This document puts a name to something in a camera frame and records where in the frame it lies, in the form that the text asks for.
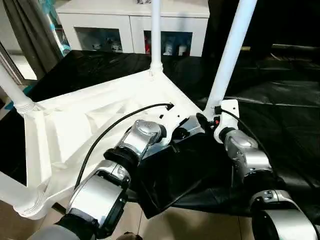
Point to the white plastic table leg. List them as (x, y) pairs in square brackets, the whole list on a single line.
[(15, 92), (156, 37), (230, 50), (15, 192)]

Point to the white plastic table top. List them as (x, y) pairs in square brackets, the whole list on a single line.
[(62, 130)]

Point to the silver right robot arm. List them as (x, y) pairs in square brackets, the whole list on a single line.
[(250, 155)]

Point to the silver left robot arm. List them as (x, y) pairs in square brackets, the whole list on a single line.
[(100, 195)]

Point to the black table mat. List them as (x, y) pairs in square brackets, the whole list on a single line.
[(275, 112)]

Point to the small beige label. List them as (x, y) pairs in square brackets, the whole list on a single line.
[(246, 48)]

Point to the dark grey crumpled bundle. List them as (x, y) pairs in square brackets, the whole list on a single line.
[(143, 1)]

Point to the white glass-door cabinet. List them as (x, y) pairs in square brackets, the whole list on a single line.
[(100, 15)]

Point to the teal white plastic package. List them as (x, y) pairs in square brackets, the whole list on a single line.
[(57, 32)]

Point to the teal floor mat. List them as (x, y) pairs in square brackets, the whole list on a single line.
[(17, 100)]

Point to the grey curtain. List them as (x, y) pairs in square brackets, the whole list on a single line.
[(30, 37)]

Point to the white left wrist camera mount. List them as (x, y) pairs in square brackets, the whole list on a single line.
[(172, 117)]

